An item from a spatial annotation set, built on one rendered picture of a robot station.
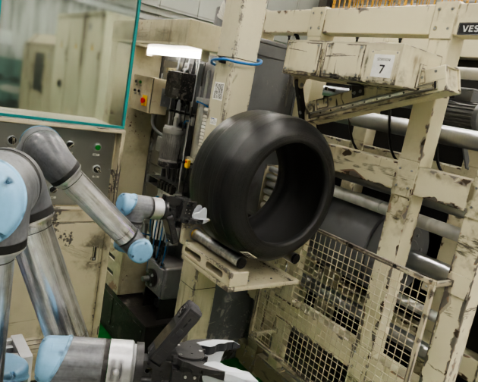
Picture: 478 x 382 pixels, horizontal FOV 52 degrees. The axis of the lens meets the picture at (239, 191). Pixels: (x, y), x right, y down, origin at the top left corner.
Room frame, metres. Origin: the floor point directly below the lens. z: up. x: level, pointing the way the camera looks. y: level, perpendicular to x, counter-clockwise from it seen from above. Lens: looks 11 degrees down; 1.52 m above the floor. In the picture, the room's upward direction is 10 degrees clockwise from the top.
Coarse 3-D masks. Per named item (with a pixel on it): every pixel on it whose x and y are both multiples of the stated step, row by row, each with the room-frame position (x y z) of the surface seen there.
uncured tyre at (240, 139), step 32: (224, 128) 1.85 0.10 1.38; (256, 128) 1.76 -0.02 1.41; (288, 128) 1.79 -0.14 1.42; (224, 160) 1.71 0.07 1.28; (256, 160) 1.71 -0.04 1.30; (288, 160) 2.17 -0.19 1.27; (320, 160) 1.92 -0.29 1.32; (192, 192) 1.83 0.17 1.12; (224, 192) 1.68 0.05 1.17; (288, 192) 2.18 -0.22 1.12; (320, 192) 2.07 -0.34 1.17; (224, 224) 1.70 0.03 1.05; (256, 224) 2.10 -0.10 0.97; (288, 224) 2.09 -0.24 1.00; (320, 224) 1.96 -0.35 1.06; (256, 256) 1.79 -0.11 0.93
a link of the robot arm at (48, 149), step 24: (24, 144) 1.32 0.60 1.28; (48, 144) 1.31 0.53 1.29; (48, 168) 1.29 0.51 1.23; (72, 168) 1.31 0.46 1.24; (72, 192) 1.32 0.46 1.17; (96, 192) 1.36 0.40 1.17; (96, 216) 1.36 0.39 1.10; (120, 216) 1.40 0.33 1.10; (120, 240) 1.40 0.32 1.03; (144, 240) 1.42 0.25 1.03
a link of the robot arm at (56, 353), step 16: (48, 336) 0.73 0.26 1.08; (64, 336) 0.74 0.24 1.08; (48, 352) 0.70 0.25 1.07; (64, 352) 0.70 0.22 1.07; (80, 352) 0.71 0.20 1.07; (96, 352) 0.72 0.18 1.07; (48, 368) 0.69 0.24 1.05; (64, 368) 0.70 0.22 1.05; (80, 368) 0.70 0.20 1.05; (96, 368) 0.71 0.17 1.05
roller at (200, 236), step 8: (192, 232) 2.02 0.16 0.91; (200, 232) 1.99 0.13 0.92; (200, 240) 1.95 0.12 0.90; (208, 240) 1.92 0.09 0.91; (216, 240) 1.92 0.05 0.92; (208, 248) 1.92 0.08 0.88; (216, 248) 1.86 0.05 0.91; (224, 248) 1.84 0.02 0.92; (224, 256) 1.82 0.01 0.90; (232, 256) 1.78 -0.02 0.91; (240, 256) 1.77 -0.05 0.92; (232, 264) 1.78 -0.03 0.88; (240, 264) 1.75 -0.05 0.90
